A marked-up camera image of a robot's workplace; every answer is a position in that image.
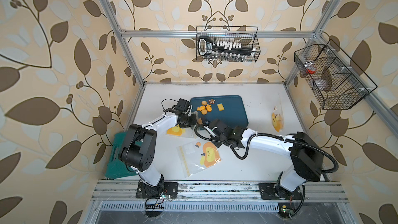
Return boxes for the orange duck zip bag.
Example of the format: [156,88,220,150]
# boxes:
[166,125,198,139]

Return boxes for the clear duck zip bag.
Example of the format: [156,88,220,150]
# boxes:
[271,94,285,132]

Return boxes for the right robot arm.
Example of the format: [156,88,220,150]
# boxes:
[204,119,325,192]

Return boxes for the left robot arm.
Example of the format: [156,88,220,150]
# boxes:
[118,99,197,188]

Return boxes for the clear zip bag yellow strip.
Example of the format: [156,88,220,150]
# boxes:
[177,141,222,178]

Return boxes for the orange cookie cluster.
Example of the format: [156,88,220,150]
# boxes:
[197,105,212,115]

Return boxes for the yellow square cookie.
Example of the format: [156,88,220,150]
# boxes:
[217,103,224,111]

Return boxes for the teal tray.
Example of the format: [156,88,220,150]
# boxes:
[190,95,248,128]

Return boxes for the green box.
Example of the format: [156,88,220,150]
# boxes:
[105,132,137,179]

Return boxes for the red item in basket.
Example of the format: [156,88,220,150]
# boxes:
[306,65,317,74]

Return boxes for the back wire basket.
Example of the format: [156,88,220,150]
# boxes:
[196,26,261,63]

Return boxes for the wire basket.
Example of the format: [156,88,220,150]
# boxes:
[294,39,377,110]
[196,26,261,63]

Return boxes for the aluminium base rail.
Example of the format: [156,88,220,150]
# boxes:
[91,180,348,203]

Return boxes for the black corrugated cable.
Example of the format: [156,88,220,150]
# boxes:
[194,124,340,218]

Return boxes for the right wire basket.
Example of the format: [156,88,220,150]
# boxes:
[294,39,377,110]

